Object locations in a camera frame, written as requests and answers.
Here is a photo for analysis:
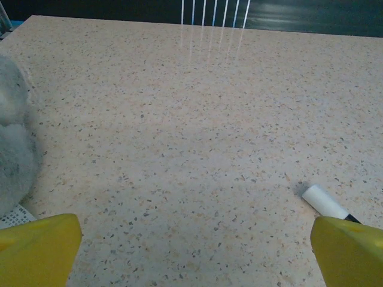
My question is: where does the black whiteboard marker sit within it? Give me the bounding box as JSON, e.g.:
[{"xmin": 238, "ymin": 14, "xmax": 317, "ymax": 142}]
[{"xmin": 301, "ymin": 184, "xmax": 361, "ymax": 224}]

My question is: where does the grey plush toy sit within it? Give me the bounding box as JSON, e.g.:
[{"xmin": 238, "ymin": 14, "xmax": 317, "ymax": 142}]
[{"xmin": 0, "ymin": 55, "xmax": 41, "ymax": 218}]

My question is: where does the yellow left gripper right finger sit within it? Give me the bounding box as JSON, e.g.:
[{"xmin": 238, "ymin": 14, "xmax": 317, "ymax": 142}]
[{"xmin": 310, "ymin": 216, "xmax": 383, "ymax": 287}]

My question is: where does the aluminium frame post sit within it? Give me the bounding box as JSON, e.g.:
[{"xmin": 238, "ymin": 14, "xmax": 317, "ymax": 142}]
[{"xmin": 0, "ymin": 0, "xmax": 14, "ymax": 41}]

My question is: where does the black flat rectangular plate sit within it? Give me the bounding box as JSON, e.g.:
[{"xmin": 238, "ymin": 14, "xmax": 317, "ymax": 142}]
[{"xmin": 0, "ymin": 204, "xmax": 35, "ymax": 230}]

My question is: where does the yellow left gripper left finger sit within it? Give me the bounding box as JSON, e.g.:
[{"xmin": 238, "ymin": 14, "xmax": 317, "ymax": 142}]
[{"xmin": 0, "ymin": 213, "xmax": 83, "ymax": 287}]

